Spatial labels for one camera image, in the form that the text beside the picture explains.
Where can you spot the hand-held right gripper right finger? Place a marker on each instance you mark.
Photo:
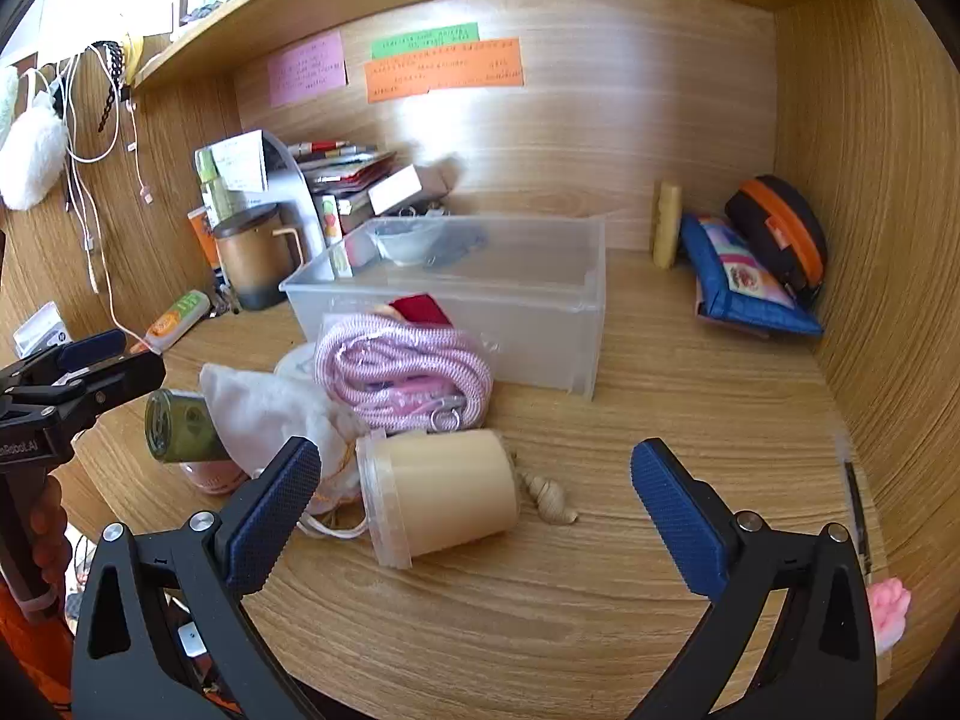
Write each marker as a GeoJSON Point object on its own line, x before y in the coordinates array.
{"type": "Point", "coordinates": [675, 517]}

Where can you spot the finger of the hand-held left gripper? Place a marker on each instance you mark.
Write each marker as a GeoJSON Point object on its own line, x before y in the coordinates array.
{"type": "Point", "coordinates": [94, 349]}
{"type": "Point", "coordinates": [120, 386]}

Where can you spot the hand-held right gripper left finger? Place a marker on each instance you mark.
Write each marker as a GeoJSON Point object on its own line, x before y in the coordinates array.
{"type": "Point", "coordinates": [270, 525]}

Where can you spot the dark green spray bottle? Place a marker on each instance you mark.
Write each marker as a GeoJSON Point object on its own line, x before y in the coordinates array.
{"type": "Point", "coordinates": [180, 427]}

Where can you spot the pink round compact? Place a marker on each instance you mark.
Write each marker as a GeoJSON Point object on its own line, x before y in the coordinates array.
{"type": "Point", "coordinates": [214, 476]}

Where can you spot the white cloth pouch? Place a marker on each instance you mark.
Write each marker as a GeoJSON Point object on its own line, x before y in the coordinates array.
{"type": "Point", "coordinates": [255, 405]}

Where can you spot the round white powder box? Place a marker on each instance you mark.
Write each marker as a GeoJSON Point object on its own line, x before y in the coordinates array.
{"type": "Point", "coordinates": [296, 367]}

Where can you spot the cream jar with clear lid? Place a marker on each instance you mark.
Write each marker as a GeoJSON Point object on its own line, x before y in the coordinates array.
{"type": "Point", "coordinates": [450, 487]}

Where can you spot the clear plastic storage box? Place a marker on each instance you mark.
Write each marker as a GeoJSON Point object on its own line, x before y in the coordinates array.
{"type": "Point", "coordinates": [525, 300]}

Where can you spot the red velvet pouch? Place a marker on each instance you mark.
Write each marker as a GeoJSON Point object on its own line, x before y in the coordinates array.
{"type": "Point", "coordinates": [424, 309]}

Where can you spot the person's left forearm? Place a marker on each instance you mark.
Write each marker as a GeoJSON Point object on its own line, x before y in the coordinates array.
{"type": "Point", "coordinates": [15, 652]}

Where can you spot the wooden desktop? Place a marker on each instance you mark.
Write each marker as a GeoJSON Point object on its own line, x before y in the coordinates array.
{"type": "Point", "coordinates": [600, 615]}

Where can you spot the person's left hand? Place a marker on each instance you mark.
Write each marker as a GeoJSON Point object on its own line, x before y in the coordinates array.
{"type": "Point", "coordinates": [51, 532]}

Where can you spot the white packet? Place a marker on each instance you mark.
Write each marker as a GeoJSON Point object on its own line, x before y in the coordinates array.
{"type": "Point", "coordinates": [41, 328]}

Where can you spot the orange and green tube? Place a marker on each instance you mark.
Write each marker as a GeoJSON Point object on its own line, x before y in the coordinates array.
{"type": "Point", "coordinates": [176, 315]}

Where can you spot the small seashell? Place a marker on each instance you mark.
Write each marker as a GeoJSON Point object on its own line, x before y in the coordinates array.
{"type": "Point", "coordinates": [547, 499]}

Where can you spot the metal clips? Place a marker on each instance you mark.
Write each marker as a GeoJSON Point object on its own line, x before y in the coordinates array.
{"type": "Point", "coordinates": [225, 300]}

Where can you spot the brown mug with lid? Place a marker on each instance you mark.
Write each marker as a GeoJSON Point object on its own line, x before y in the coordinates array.
{"type": "Point", "coordinates": [251, 262]}

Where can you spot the white fluffy toy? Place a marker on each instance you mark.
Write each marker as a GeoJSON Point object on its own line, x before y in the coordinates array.
{"type": "Point", "coordinates": [30, 157]}

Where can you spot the pink paw toy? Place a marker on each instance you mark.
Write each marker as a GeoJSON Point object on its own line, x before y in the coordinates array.
{"type": "Point", "coordinates": [889, 611]}

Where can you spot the blue pencil case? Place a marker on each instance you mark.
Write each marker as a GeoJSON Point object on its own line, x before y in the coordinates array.
{"type": "Point", "coordinates": [750, 292]}

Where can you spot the fruit print box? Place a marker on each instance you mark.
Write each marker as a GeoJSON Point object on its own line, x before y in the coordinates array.
{"type": "Point", "coordinates": [330, 217]}

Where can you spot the yellow sunscreen bottle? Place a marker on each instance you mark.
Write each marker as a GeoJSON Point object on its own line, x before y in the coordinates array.
{"type": "Point", "coordinates": [667, 229]}

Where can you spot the stack of booklets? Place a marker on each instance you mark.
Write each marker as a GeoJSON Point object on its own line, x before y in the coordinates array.
{"type": "Point", "coordinates": [345, 165]}

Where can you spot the black and orange zip case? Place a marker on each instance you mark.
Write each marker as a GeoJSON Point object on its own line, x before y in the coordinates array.
{"type": "Point", "coordinates": [787, 225]}

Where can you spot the small white box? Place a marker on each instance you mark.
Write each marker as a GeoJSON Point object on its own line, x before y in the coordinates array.
{"type": "Point", "coordinates": [397, 191]}

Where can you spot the pink paper note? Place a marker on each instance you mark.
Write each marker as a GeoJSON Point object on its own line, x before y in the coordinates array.
{"type": "Point", "coordinates": [307, 69]}

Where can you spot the orange paper note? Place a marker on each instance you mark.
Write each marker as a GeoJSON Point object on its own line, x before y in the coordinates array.
{"type": "Point", "coordinates": [450, 73]}

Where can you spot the green paper note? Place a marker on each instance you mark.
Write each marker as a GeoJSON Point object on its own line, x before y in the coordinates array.
{"type": "Point", "coordinates": [424, 41]}

